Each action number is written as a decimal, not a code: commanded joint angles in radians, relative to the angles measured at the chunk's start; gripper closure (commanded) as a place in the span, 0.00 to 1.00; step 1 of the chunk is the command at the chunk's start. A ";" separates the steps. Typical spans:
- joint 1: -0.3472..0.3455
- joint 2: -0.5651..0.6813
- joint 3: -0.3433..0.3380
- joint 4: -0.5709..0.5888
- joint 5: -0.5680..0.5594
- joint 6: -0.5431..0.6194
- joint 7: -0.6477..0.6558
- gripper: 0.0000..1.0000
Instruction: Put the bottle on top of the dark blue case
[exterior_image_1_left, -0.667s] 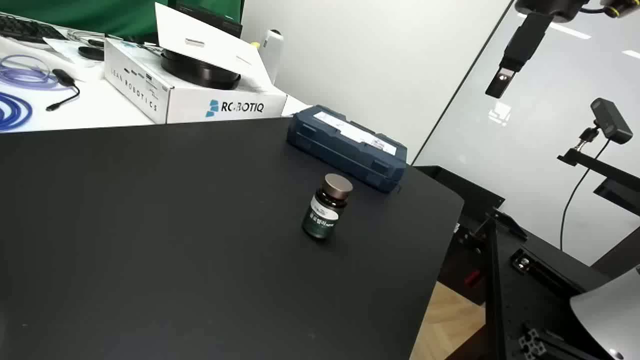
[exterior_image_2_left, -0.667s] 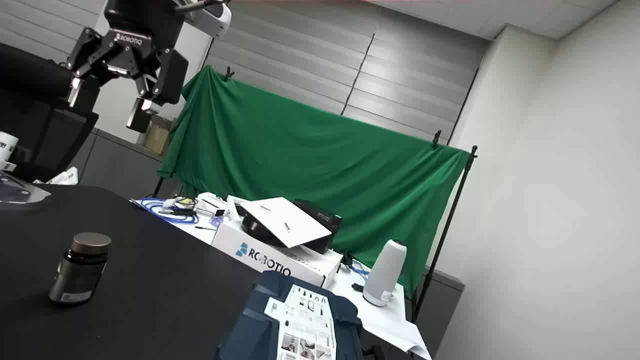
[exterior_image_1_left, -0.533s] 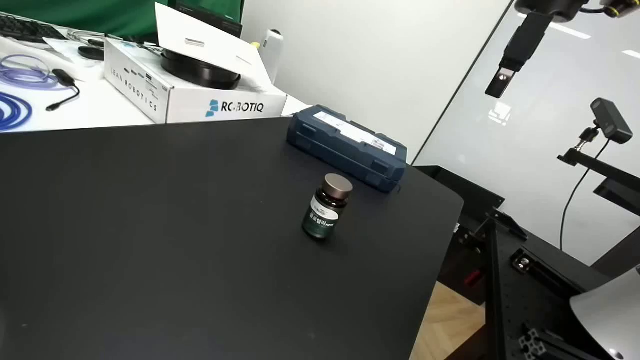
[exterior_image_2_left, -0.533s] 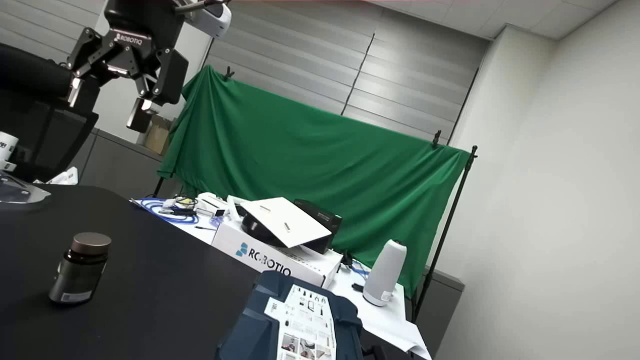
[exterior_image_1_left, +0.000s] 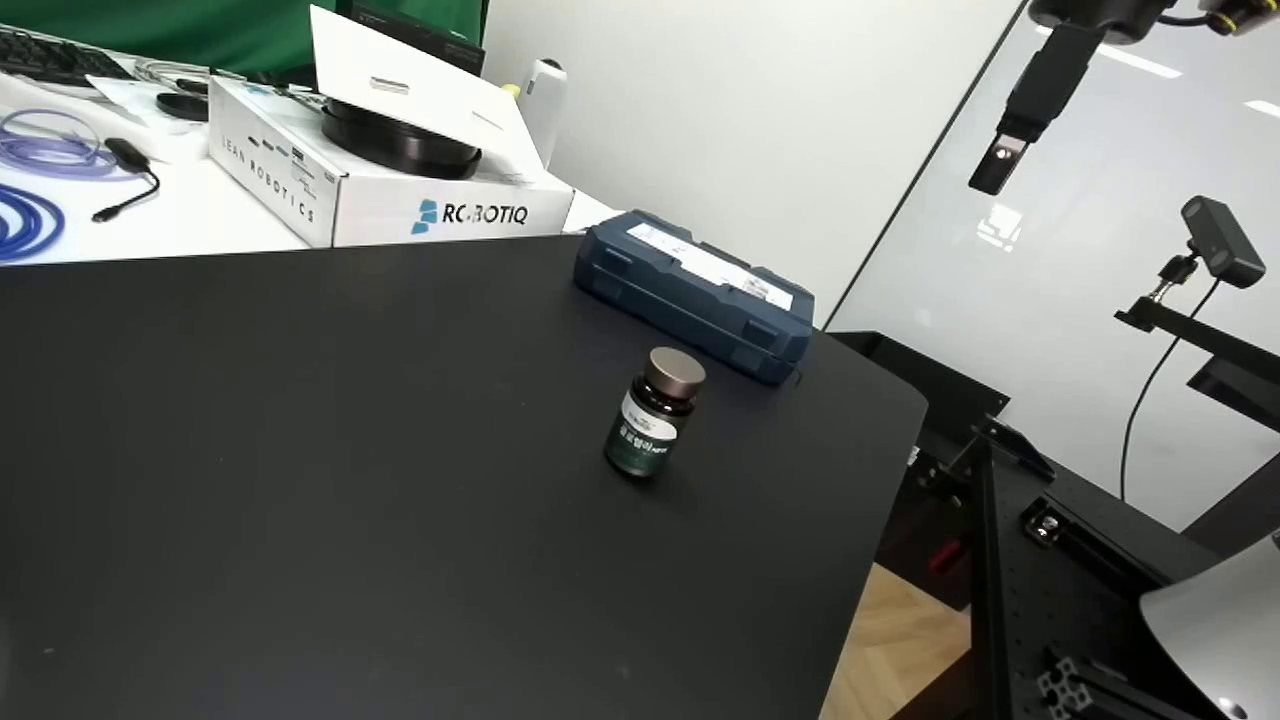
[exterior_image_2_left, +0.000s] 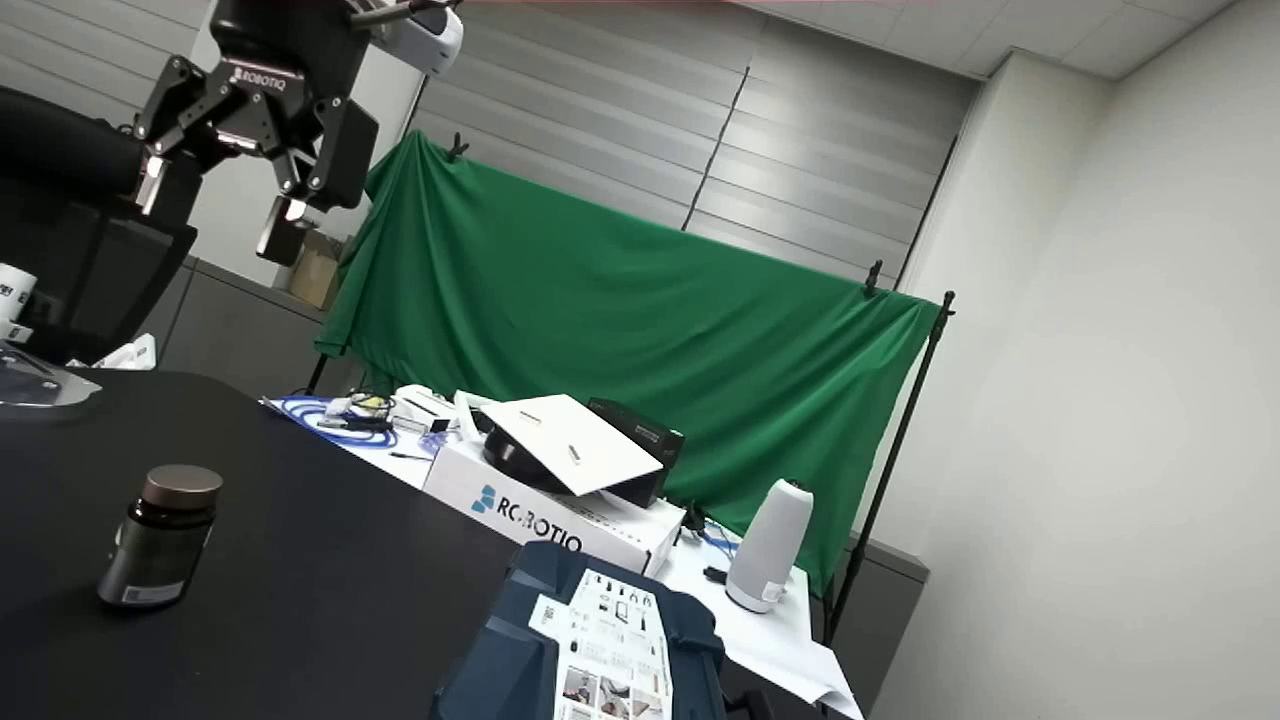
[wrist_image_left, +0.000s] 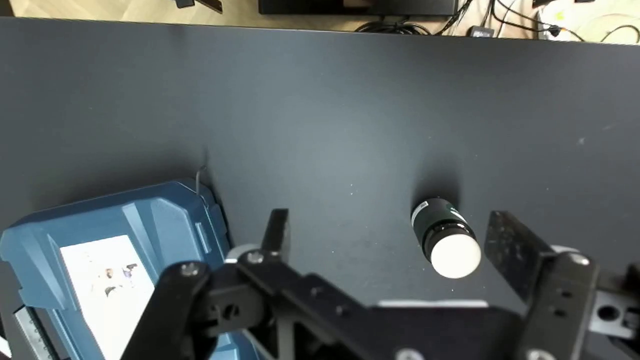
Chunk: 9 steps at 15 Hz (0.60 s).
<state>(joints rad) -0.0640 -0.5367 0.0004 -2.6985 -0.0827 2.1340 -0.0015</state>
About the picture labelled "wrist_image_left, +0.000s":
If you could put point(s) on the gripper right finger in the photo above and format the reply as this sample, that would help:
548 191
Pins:
545 280

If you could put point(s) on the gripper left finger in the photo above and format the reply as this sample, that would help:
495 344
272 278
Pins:
260 285

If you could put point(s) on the dark bottle with white cap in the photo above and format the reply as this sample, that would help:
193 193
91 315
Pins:
444 237

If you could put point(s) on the dark blue plastic case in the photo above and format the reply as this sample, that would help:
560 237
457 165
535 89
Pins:
125 260

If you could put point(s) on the black monitor base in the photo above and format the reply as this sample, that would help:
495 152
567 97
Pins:
357 6

